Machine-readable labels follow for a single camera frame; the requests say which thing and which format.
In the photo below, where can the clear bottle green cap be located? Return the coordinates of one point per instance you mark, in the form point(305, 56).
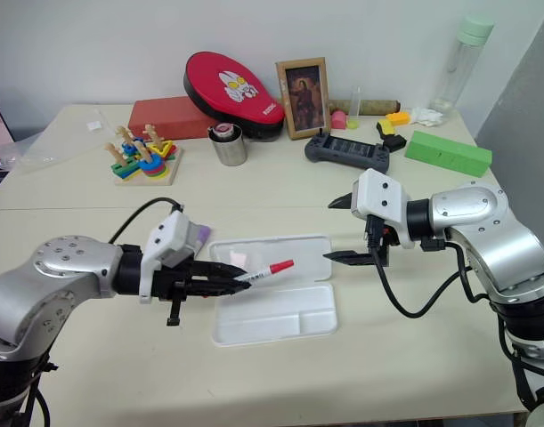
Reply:
point(458, 66)

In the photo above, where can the white plastic pencil case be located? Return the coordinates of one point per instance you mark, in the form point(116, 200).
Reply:
point(276, 302)

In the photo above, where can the wooden picture frame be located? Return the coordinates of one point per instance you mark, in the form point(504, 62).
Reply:
point(303, 98)

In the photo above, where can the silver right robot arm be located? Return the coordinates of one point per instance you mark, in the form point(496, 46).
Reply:
point(498, 240)

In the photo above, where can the red black boxing pad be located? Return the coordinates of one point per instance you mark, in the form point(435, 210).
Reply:
point(231, 91)

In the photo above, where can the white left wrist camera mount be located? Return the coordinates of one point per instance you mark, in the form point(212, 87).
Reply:
point(169, 236)

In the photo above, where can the pink eraser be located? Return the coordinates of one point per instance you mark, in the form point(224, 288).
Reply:
point(239, 259)

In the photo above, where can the rolled brown mat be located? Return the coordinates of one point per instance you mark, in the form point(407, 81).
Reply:
point(378, 106)

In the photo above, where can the small yellow-green disc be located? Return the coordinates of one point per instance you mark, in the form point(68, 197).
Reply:
point(352, 124)

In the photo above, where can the clear plastic bag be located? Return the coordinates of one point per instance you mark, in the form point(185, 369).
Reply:
point(71, 142)

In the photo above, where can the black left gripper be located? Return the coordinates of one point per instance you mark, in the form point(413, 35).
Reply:
point(167, 280)

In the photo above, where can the stainless steel cup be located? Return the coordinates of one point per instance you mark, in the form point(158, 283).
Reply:
point(230, 149)

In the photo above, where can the purple capped marker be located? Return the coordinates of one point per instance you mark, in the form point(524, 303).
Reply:
point(202, 234)

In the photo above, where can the pink toy block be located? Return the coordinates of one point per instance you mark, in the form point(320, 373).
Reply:
point(338, 121)

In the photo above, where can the wooden shape stacking toy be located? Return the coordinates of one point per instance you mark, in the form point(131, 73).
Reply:
point(144, 162)

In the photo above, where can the red round item in cup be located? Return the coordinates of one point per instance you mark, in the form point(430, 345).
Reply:
point(222, 130)

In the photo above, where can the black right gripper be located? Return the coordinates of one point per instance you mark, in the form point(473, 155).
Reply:
point(380, 242)

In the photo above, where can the clear plastic tube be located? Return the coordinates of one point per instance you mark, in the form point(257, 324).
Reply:
point(355, 104)

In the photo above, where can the grey handheld game controller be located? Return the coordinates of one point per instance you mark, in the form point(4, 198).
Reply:
point(347, 151)

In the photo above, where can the crumpled white tissue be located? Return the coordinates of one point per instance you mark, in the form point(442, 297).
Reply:
point(427, 115)

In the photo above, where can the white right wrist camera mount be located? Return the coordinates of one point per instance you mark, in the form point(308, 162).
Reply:
point(380, 195)

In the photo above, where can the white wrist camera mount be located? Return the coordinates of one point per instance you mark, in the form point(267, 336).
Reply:
point(169, 236)
point(380, 195)

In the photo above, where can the green rectangular block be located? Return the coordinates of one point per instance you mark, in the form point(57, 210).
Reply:
point(447, 153)

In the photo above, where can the yellow black tool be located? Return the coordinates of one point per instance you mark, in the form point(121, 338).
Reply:
point(389, 133)

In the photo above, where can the red rectangular block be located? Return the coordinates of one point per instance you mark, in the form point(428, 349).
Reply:
point(169, 118)

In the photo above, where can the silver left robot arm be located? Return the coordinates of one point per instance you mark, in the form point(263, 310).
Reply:
point(53, 284)

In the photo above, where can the yellow orange toy block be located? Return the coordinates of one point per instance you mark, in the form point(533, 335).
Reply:
point(398, 118)

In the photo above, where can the red capped white marker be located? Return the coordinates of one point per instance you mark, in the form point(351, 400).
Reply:
point(271, 269)

